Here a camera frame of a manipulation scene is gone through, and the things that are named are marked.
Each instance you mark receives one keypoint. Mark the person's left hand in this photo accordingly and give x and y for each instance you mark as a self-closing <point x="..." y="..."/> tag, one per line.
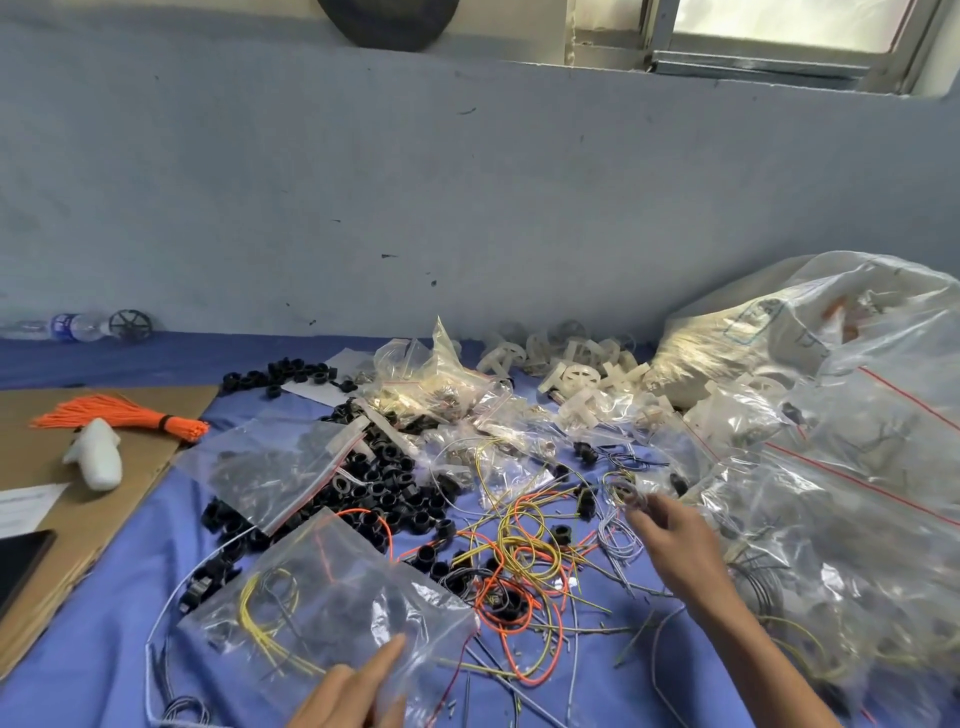
<point x="353" y="690"/>

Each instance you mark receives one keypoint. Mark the person's right hand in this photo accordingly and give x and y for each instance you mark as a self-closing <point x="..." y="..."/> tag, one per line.
<point x="683" y="548"/>

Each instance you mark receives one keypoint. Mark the clear zip plastic bag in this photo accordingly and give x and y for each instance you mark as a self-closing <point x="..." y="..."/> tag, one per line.
<point x="330" y="593"/>

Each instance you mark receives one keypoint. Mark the pile of large plastic bags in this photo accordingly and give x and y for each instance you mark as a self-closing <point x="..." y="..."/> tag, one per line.
<point x="855" y="450"/>

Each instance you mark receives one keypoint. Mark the pile of white plastic wheels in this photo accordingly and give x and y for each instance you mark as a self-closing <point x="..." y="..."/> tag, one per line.
<point x="585" y="368"/>

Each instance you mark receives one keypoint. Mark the pile of black plastic rings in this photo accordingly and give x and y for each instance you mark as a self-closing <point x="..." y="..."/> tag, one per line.
<point x="390" y="480"/>

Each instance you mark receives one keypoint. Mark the stack of plastic bags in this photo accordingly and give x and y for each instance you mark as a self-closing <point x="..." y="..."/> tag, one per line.
<point x="270" y="473"/>

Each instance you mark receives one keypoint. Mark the heap of plastic bags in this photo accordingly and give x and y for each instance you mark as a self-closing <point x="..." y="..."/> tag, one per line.
<point x="450" y="390"/>

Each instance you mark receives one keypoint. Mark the person's right forearm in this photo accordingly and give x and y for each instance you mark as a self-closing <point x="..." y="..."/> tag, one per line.
<point x="773" y="668"/>

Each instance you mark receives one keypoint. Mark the blue cloth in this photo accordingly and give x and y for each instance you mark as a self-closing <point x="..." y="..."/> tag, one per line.
<point x="105" y="630"/>

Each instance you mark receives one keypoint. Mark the white paper slip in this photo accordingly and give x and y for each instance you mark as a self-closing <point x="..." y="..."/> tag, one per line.
<point x="318" y="392"/>

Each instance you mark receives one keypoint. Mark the brown cardboard sheet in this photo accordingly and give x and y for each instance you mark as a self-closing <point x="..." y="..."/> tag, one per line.
<point x="75" y="510"/>

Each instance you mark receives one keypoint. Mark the white handheld device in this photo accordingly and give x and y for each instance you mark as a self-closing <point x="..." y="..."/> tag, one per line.
<point x="98" y="455"/>

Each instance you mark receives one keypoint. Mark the black smartphone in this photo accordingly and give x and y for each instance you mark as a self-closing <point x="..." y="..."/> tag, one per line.
<point x="23" y="567"/>

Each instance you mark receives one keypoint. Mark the orange tie bundle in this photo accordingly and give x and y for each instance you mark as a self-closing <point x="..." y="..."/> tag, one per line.
<point x="120" y="413"/>

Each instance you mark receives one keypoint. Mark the white paper sheet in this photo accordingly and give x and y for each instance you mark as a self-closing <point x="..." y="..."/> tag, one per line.
<point x="30" y="510"/>

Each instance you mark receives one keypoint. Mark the black round wheel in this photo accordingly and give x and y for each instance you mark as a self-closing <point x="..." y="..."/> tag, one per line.
<point x="131" y="326"/>

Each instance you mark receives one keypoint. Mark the clear plastic water bottle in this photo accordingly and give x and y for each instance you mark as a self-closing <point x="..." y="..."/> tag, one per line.
<point x="60" y="326"/>

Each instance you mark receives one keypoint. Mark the black round object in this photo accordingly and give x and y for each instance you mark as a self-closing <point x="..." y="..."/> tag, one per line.
<point x="389" y="18"/>

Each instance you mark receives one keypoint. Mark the window frame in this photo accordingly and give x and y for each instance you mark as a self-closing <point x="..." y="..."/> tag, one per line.
<point x="780" y="45"/>

